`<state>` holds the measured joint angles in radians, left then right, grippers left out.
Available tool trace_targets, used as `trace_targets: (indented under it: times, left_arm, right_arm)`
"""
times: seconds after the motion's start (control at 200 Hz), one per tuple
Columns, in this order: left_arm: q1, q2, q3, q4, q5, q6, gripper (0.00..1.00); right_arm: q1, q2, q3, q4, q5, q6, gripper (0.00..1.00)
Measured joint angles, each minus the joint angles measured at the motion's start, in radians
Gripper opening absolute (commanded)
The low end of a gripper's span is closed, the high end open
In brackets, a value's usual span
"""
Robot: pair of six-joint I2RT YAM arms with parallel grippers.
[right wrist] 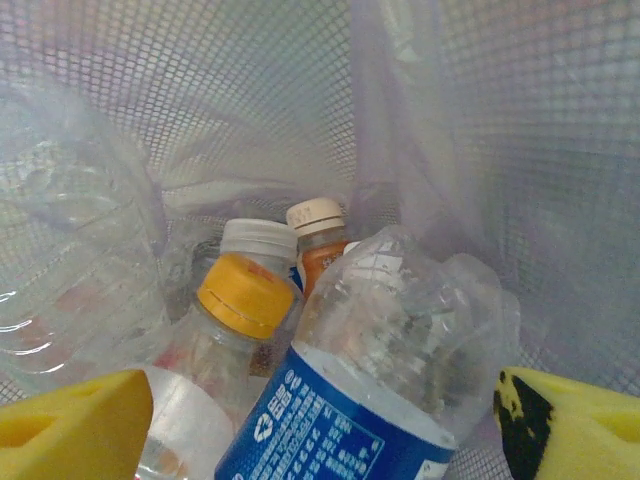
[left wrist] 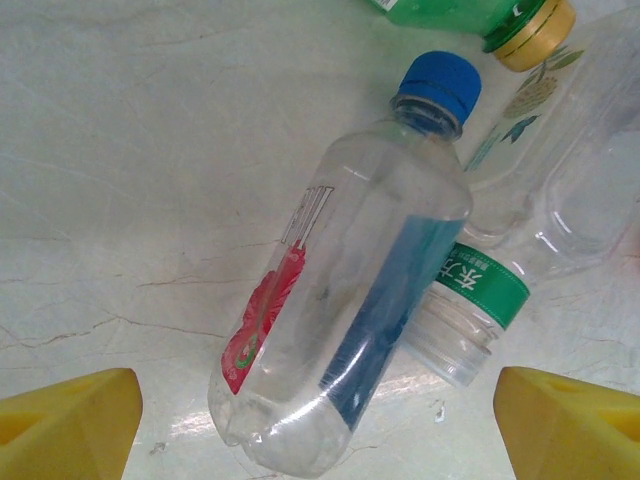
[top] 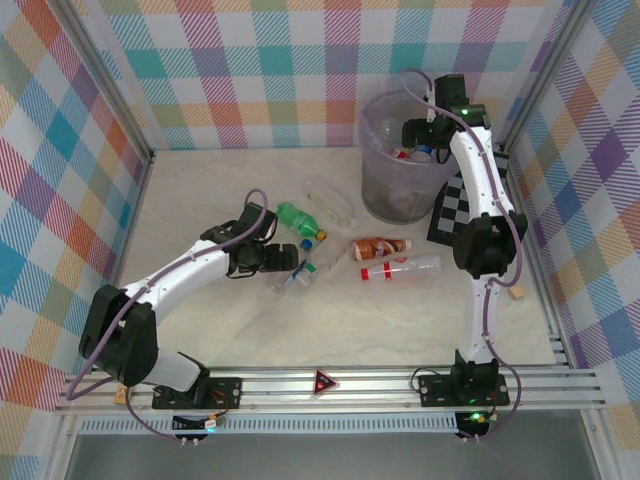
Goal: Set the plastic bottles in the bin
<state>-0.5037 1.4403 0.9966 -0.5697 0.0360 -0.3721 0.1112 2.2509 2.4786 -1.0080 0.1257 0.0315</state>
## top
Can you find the green plastic bottle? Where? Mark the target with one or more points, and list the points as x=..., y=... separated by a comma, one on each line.
x=295, y=217

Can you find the clear bottle green cap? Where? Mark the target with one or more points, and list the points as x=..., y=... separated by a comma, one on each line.
x=295, y=277

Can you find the red triangle sign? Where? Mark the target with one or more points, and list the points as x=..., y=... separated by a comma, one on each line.
x=324, y=385

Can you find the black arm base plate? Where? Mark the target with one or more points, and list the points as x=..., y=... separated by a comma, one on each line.
x=227, y=392
x=435, y=390

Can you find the aluminium corner post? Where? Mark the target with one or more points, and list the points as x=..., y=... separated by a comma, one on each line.
x=544, y=75
x=109, y=82

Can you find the small wooden tag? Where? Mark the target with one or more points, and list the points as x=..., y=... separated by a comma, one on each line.
x=120, y=396
x=517, y=292

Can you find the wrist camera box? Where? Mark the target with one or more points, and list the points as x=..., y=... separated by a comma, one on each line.
x=260, y=217
x=450, y=90

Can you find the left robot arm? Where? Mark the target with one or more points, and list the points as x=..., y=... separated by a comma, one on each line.
x=165, y=280

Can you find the clear bottle red cap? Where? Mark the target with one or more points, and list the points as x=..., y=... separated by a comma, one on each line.
x=400, y=268

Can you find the black grey checkerboard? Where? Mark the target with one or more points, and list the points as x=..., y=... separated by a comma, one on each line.
x=450, y=210

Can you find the large clear plastic bottle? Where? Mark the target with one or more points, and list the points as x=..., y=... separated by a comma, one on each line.
x=332, y=202

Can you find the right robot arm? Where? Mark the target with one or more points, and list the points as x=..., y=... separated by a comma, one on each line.
x=480, y=175

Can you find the aluminium mounting rail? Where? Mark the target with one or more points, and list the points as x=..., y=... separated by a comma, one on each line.
x=370, y=395

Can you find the blue label clear bottle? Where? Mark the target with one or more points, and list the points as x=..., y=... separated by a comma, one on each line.
x=424, y=150

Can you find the translucent plastic trash bin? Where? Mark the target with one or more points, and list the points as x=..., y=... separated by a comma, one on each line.
x=371, y=155

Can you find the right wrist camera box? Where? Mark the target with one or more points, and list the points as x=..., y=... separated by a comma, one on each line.
x=450, y=90

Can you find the clear bottle blue cap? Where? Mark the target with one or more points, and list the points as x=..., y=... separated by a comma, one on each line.
x=306, y=244

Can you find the small black controller board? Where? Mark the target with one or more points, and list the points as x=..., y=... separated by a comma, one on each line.
x=477, y=422
x=187, y=425

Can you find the grey round waste bin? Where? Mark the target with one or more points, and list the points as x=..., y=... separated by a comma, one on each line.
x=400, y=210

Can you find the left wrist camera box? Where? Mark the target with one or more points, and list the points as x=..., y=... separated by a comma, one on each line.
x=260, y=217

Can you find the brown orange drink bottle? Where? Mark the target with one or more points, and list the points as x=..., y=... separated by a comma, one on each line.
x=375, y=248

